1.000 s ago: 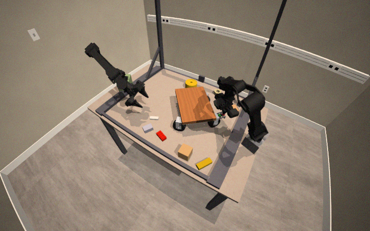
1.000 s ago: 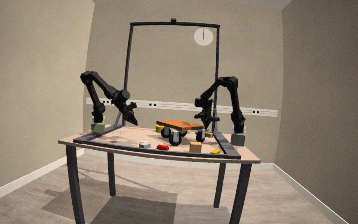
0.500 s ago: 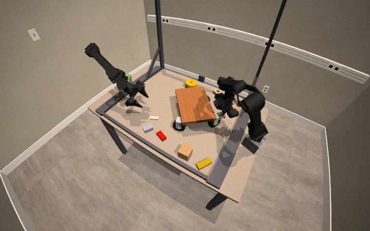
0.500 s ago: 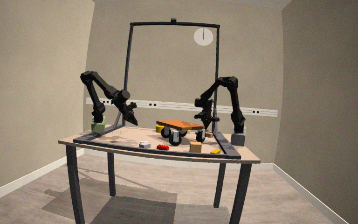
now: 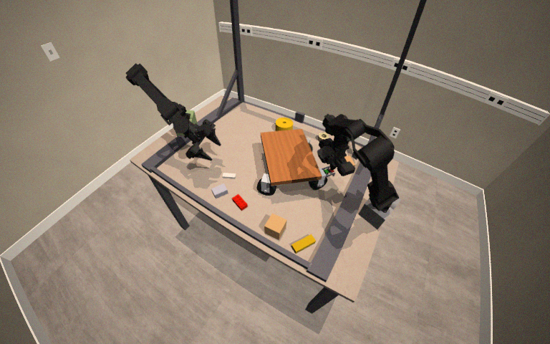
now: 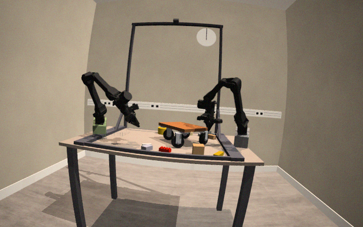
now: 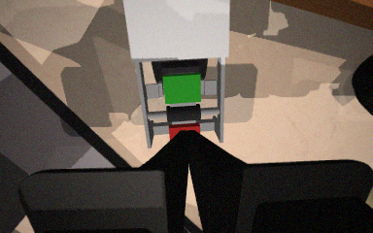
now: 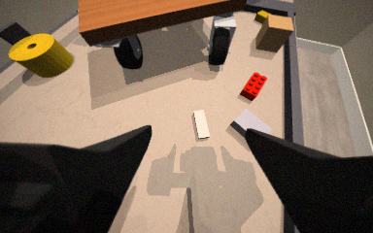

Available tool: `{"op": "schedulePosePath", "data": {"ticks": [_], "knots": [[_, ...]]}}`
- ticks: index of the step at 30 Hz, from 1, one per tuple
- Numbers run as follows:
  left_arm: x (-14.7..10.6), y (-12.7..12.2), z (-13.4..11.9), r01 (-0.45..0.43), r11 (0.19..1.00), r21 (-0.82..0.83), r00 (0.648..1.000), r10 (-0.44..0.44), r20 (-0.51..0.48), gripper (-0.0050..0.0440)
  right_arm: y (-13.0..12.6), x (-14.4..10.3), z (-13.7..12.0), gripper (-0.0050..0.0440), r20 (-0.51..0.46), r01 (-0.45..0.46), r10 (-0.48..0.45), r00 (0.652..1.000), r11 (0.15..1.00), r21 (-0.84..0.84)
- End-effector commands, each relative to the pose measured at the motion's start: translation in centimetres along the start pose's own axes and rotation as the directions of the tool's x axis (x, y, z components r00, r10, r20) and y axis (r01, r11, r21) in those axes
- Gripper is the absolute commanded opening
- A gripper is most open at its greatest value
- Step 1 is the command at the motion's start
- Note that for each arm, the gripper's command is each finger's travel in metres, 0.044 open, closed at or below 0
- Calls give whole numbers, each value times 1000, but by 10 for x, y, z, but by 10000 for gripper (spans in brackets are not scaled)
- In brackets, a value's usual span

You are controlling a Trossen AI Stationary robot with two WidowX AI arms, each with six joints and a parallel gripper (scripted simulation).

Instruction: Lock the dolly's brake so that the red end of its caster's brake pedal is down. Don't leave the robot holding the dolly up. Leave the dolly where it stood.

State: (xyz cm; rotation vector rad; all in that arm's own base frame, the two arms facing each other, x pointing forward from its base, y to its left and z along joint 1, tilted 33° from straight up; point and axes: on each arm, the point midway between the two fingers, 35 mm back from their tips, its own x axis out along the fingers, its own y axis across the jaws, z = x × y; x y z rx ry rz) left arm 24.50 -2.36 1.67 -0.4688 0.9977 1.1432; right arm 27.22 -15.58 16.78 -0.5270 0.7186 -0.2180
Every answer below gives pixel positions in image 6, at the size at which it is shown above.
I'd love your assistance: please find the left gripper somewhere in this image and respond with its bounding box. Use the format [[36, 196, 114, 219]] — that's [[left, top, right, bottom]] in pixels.
[[197, 110, 223, 131]]

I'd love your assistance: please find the grey metal gantry frame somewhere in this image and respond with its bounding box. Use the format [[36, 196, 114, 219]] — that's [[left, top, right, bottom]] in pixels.
[[115, 22, 223, 138]]

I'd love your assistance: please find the small orange-brown wooden block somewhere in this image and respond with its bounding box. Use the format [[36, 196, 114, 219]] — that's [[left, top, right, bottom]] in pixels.
[[208, 134, 216, 140]]

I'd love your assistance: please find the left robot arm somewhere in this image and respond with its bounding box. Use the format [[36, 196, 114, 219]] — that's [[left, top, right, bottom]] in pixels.
[[197, 77, 249, 135]]

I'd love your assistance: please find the tan cardboard box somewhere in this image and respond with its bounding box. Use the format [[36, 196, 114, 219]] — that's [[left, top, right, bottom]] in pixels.
[[192, 143, 205, 155]]

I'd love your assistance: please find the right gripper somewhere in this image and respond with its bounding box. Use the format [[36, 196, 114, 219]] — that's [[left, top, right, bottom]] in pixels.
[[120, 104, 140, 127]]

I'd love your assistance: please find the yellow rectangular block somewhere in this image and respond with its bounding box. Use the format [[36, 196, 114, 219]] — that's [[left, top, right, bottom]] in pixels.
[[213, 151, 224, 156]]

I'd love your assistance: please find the red toy building brick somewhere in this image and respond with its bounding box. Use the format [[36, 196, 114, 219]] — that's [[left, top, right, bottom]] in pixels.
[[159, 147, 171, 152]]

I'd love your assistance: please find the wooden dolly with black caster wheels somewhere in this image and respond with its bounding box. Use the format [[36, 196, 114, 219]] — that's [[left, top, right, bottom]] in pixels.
[[159, 122, 211, 148]]

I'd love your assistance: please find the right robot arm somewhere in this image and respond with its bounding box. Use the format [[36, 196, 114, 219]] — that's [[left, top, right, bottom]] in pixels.
[[81, 72, 139, 125]]

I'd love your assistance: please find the yellow cylinder with centre hole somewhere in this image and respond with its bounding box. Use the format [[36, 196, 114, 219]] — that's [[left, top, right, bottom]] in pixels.
[[158, 127, 166, 135]]

